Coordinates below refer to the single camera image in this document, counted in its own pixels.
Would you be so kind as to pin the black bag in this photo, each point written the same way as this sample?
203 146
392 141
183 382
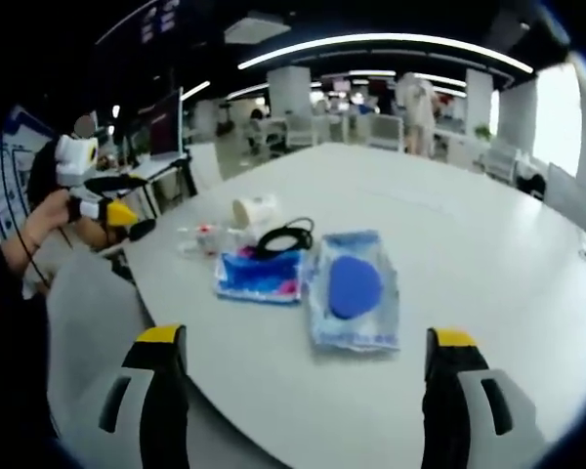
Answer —
531 184

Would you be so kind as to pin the black chair armrest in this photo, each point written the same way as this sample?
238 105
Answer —
141 229

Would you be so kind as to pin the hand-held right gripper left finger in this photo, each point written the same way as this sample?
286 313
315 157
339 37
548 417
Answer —
163 400

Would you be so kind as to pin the white paper cup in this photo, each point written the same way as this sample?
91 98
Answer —
254 210

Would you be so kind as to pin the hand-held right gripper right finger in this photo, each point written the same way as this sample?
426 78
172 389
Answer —
449 400

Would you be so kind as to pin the clear pouch with blue sponge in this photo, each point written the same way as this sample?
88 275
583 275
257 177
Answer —
354 288

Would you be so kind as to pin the wall poster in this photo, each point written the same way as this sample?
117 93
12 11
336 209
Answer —
10 161

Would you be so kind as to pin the white monitor desk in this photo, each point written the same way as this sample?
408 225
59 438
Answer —
163 168

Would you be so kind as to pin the person's left hand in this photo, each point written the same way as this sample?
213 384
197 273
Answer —
49 210

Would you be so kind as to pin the white office chair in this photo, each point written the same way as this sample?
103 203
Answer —
500 163
387 131

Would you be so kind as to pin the green potted plant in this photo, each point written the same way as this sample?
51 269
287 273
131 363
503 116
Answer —
482 132

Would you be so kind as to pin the curved ceiling light strip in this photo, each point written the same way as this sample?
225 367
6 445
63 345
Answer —
386 41

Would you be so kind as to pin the white square pillar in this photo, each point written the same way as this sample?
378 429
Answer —
289 105
478 100
517 115

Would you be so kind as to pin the computer monitor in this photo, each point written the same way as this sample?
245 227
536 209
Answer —
166 124

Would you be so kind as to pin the small clear plastic packet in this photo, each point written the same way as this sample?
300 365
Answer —
202 240

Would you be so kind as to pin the white table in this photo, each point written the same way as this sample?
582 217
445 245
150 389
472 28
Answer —
444 220

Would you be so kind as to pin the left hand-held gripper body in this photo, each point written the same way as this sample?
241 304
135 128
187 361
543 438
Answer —
75 156

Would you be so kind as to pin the blue and pink packet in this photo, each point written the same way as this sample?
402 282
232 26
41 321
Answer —
261 278

